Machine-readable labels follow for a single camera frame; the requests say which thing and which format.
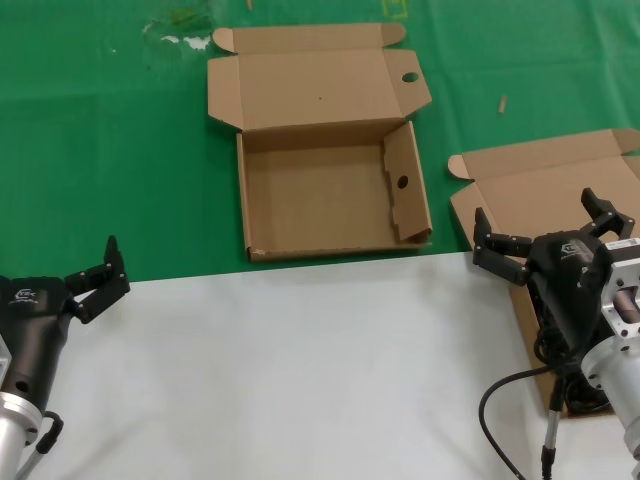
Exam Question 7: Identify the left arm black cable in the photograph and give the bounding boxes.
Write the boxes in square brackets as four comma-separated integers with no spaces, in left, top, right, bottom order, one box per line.
[14,409,65,480]

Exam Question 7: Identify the grey plug right arm cable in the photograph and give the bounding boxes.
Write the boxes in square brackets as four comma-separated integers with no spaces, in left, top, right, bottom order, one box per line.
[541,369,566,480]

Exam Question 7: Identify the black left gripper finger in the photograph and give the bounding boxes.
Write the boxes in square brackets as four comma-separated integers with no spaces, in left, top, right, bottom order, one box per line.
[63,234,132,326]

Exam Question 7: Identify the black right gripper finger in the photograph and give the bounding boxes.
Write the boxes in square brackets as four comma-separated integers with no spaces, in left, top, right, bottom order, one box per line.
[472,207,535,287]
[578,187,634,240]

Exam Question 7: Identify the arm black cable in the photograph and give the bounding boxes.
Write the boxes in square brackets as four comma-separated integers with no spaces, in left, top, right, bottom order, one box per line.
[14,409,65,480]
[479,324,569,480]

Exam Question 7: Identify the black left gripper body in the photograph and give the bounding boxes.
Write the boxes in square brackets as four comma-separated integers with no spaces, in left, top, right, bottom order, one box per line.
[0,274,77,409]

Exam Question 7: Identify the open brown cardboard box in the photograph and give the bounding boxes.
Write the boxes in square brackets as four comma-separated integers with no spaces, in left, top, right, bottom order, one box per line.
[448,127,640,419]
[206,22,434,264]

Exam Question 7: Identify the green table cloth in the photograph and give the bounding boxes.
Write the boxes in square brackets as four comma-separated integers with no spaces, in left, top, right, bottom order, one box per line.
[0,0,640,284]

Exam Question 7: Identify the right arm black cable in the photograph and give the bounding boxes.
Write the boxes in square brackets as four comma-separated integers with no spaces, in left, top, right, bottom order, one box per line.
[479,324,569,480]

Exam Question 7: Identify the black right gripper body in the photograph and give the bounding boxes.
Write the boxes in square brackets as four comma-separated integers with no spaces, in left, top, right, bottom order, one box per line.
[524,229,610,352]

